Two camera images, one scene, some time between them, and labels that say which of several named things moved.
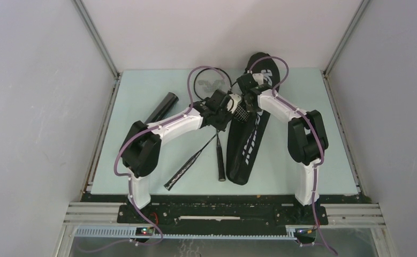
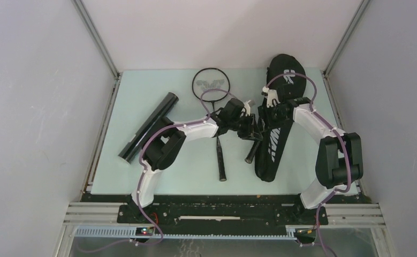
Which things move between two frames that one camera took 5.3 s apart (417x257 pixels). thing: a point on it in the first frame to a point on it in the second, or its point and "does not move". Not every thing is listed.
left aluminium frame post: [97, 39] does not move
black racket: [210, 81] does not move
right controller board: [305, 233] does not move
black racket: [241, 114] to [249, 158]
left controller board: [144, 231] does not move
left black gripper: [223, 126] to [251, 131]
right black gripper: [252, 108] to [263, 112]
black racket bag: [244, 140] to [287, 73]
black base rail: [275, 210] does not move
